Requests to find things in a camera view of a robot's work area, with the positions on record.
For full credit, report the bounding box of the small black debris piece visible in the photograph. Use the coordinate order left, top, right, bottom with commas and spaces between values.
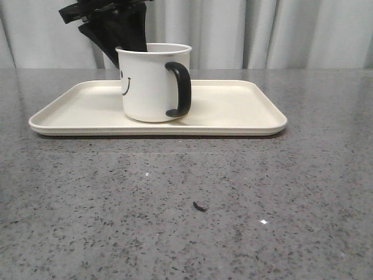
192, 201, 207, 212

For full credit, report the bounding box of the white smiley mug black handle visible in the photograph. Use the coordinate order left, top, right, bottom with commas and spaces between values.
115, 43, 192, 123

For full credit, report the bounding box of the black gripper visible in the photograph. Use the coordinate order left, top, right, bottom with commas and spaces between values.
59, 0, 147, 68

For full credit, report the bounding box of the grey pleated curtain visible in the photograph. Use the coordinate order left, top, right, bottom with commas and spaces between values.
1, 1, 372, 69

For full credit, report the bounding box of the cream rectangular plastic tray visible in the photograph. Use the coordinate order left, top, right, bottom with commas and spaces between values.
29, 80, 287, 136

